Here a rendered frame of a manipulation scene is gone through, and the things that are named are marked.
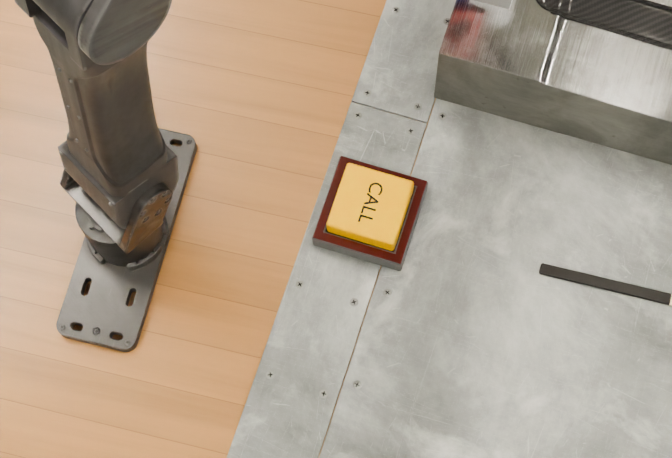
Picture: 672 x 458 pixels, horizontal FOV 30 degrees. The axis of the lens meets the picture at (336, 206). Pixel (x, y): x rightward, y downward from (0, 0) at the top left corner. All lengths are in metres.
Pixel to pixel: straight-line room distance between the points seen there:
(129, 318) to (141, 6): 0.40
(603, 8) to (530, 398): 0.33
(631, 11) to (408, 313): 0.32
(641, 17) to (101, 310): 0.52
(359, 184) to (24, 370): 0.32
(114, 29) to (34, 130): 0.43
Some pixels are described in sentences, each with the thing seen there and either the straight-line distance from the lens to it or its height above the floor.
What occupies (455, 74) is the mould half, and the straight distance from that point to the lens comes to 1.08.
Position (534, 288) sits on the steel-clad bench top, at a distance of 1.08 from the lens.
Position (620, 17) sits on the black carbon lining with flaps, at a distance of 1.10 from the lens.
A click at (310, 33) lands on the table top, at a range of 1.17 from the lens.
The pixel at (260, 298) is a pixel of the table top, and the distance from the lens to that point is 1.08.
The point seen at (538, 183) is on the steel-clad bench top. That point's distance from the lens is 1.11.
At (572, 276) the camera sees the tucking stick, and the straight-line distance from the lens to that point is 1.08.
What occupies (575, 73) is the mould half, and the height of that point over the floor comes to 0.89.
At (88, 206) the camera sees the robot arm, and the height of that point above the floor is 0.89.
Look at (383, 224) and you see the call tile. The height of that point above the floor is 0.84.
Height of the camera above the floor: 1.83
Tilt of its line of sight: 70 degrees down
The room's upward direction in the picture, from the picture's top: 4 degrees counter-clockwise
